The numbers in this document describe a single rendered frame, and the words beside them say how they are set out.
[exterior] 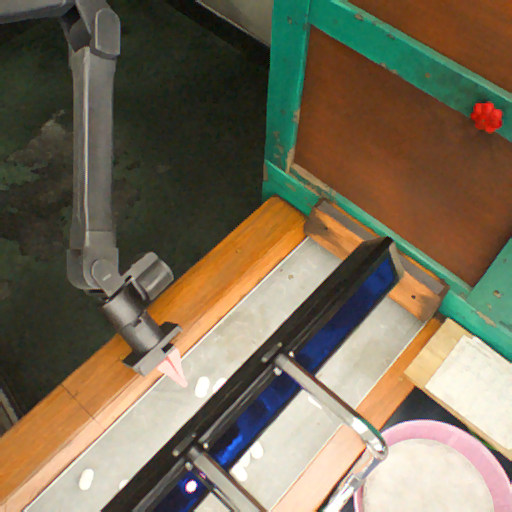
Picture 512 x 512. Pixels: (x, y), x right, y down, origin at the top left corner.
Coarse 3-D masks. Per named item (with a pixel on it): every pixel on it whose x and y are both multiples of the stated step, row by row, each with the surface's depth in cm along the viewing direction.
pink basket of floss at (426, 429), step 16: (384, 432) 102; (400, 432) 105; (416, 432) 106; (432, 432) 105; (448, 432) 104; (464, 432) 103; (464, 448) 105; (480, 448) 102; (480, 464) 103; (496, 464) 100; (496, 480) 101; (496, 496) 101
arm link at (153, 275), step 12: (96, 264) 90; (108, 264) 91; (132, 264) 97; (144, 264) 97; (156, 264) 98; (96, 276) 90; (108, 276) 91; (120, 276) 92; (132, 276) 96; (144, 276) 97; (156, 276) 98; (168, 276) 99; (108, 288) 91; (144, 288) 96; (156, 288) 98; (144, 300) 99
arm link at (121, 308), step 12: (120, 288) 95; (132, 288) 98; (108, 300) 93; (120, 300) 93; (132, 300) 95; (108, 312) 94; (120, 312) 94; (132, 312) 94; (120, 324) 94; (132, 324) 95
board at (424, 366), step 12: (444, 324) 113; (456, 324) 113; (444, 336) 111; (456, 336) 111; (468, 336) 111; (432, 348) 110; (444, 348) 110; (420, 360) 109; (432, 360) 109; (444, 360) 109; (408, 372) 107; (420, 372) 107; (432, 372) 108; (420, 384) 106; (432, 396) 106; (468, 420) 103; (480, 432) 102; (492, 444) 102
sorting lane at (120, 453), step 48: (288, 288) 120; (240, 336) 114; (384, 336) 115; (192, 384) 109; (336, 384) 110; (144, 432) 104; (288, 432) 105; (96, 480) 100; (240, 480) 101; (288, 480) 101
